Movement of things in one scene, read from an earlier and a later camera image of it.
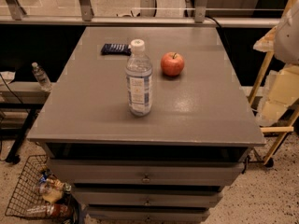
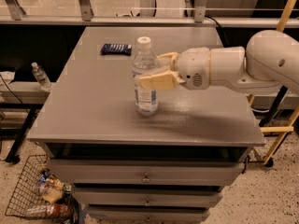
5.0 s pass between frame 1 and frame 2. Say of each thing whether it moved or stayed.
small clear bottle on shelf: stayed
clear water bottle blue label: moved
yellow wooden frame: stayed
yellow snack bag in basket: stayed
